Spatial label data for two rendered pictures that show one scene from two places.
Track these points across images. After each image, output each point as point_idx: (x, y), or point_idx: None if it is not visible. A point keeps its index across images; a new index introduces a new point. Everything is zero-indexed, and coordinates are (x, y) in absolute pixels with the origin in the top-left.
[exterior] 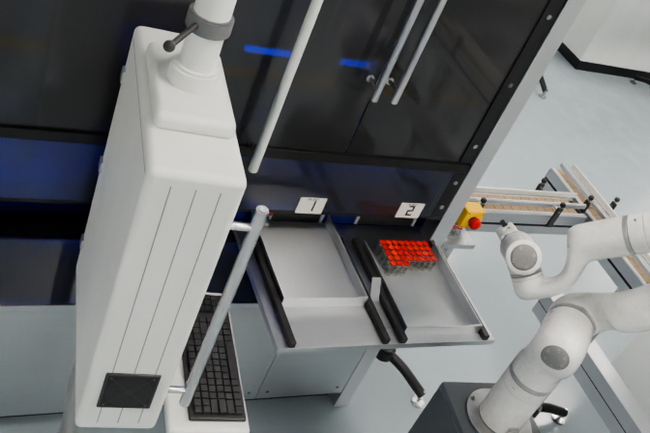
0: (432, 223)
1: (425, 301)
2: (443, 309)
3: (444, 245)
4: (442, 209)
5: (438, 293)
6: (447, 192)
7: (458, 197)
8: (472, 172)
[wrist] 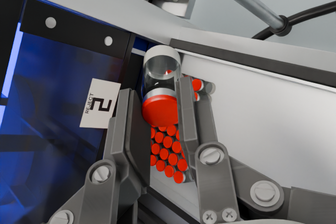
0: (143, 37)
1: (264, 157)
2: (297, 135)
3: (185, 15)
4: (113, 37)
5: (259, 111)
6: (74, 36)
7: (93, 5)
8: None
